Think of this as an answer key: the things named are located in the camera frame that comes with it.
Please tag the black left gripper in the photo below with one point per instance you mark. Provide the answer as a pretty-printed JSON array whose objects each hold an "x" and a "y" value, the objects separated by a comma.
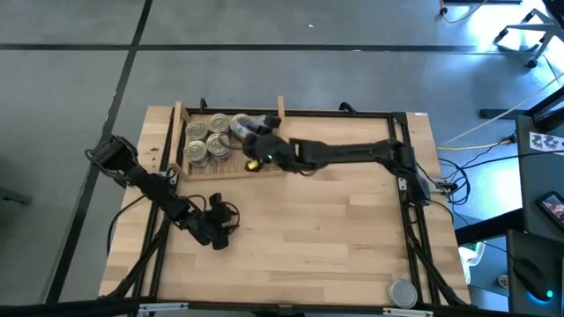
[{"x": 213, "y": 224}]

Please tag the grey office chair base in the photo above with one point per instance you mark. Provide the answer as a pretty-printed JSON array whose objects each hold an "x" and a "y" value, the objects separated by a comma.
[{"x": 529, "y": 27}]

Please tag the grey metal bracket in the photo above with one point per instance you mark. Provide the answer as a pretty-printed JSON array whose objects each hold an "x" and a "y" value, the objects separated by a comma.
[
  {"x": 163, "y": 307},
  {"x": 407, "y": 312}
]

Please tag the printed white paper sheet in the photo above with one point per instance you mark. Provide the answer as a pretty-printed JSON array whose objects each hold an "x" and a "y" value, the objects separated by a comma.
[{"x": 546, "y": 142}]

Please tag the white plastic bag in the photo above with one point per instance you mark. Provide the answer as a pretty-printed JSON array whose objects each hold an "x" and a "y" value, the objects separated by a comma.
[{"x": 471, "y": 264}]

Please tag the wooden slatted shelf rack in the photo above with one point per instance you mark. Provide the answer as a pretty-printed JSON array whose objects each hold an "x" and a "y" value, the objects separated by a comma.
[{"x": 207, "y": 172}]

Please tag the blue salmon can gold lid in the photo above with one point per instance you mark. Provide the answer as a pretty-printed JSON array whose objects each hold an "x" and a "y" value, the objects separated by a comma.
[
  {"x": 240, "y": 123},
  {"x": 195, "y": 152},
  {"x": 196, "y": 130},
  {"x": 218, "y": 145},
  {"x": 219, "y": 123}
]

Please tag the small round white cap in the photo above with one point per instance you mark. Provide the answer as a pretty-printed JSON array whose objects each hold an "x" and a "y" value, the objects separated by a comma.
[{"x": 502, "y": 280}]

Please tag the dark grey desk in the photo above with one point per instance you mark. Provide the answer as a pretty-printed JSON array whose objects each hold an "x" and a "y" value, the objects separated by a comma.
[
  {"x": 542, "y": 176},
  {"x": 551, "y": 251}
]

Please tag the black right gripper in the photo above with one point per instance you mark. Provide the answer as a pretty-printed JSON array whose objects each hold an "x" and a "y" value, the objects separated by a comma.
[{"x": 273, "y": 152}]

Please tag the black smartphone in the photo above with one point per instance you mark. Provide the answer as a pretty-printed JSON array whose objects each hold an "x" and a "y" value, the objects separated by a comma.
[{"x": 551, "y": 207}]

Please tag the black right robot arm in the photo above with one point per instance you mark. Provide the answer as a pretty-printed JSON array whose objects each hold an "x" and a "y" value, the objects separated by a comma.
[{"x": 343, "y": 152}]

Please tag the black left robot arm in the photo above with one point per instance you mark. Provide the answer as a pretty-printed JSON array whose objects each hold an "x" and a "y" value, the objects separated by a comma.
[{"x": 154, "y": 187}]

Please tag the black aluminium table frame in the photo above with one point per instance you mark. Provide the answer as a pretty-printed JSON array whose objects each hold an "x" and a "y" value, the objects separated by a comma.
[{"x": 352, "y": 113}]

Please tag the black computer mouse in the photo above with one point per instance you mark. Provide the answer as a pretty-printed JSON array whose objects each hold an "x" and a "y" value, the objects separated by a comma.
[{"x": 531, "y": 275}]

